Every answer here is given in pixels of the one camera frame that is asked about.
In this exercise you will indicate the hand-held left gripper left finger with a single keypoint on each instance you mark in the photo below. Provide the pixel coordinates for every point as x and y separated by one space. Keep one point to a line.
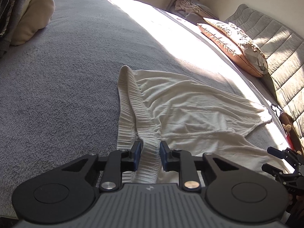
138 156

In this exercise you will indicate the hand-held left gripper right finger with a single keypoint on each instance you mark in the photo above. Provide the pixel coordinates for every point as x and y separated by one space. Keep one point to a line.
163 156

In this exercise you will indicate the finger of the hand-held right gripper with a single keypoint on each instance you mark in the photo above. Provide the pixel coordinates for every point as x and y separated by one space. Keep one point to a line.
270 168
275 152

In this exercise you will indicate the white shorts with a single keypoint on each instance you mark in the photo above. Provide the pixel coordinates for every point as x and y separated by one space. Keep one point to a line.
190 99

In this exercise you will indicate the stack of folded grey clothes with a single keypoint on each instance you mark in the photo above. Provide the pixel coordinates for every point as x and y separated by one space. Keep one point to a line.
23 0

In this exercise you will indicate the red flat object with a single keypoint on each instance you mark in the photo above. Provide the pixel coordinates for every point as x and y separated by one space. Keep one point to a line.
289 140

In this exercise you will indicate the brown cloth with beige patches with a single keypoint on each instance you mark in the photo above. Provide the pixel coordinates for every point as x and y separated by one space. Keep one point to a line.
288 123

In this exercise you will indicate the grey quilted cover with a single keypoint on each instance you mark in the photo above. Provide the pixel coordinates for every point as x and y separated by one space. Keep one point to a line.
280 52

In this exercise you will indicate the patterned beige pillow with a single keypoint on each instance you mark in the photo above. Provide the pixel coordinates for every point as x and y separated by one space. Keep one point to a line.
242 40

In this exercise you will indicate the orange pillow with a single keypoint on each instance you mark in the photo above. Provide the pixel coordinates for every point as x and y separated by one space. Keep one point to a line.
220 42

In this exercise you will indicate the grey patterned pillow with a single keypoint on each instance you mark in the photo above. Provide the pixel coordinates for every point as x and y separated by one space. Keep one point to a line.
192 8

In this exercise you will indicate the cream folded garment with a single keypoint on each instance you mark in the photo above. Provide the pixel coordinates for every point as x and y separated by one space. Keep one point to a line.
33 19

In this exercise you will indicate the dark folded garment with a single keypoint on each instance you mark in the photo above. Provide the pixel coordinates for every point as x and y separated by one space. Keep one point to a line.
7 11

